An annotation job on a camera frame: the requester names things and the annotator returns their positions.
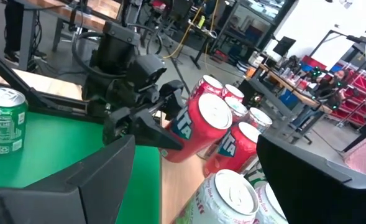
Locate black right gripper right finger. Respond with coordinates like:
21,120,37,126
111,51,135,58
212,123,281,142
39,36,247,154
256,134,366,224

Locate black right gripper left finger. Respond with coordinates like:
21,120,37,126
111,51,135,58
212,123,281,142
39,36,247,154
0,134,137,224

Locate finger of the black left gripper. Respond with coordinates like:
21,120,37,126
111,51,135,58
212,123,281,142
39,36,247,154
159,80,186,121
103,107,184,151

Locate red Fanta can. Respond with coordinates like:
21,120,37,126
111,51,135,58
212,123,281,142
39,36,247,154
159,93,233,164
203,121,262,178

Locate green Sprite can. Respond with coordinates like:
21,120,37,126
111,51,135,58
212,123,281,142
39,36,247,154
0,87,29,155
243,158,269,189

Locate black computer tower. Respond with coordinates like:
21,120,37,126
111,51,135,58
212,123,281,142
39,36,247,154
238,79,264,108

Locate wooden workbench gray legs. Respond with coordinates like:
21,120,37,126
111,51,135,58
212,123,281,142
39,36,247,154
14,0,124,71

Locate metal workbench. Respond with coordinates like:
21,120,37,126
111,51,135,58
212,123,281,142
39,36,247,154
254,63,334,146

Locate person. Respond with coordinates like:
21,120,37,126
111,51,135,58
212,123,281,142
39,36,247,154
2,0,48,63
318,68,351,108

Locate red storage bins rack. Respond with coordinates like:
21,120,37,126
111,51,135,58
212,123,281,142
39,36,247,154
328,68,366,127

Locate black monitor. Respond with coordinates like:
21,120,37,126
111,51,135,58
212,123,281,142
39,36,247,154
272,35,297,57

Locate black robot green lights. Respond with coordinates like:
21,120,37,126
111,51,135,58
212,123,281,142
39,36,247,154
306,65,326,82

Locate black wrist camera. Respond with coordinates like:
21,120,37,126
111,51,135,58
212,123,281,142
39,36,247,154
128,54,167,91

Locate black table frame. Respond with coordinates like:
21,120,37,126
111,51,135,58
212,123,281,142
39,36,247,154
0,43,109,124

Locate yellow cable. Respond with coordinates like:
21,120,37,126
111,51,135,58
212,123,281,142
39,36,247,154
163,0,221,60

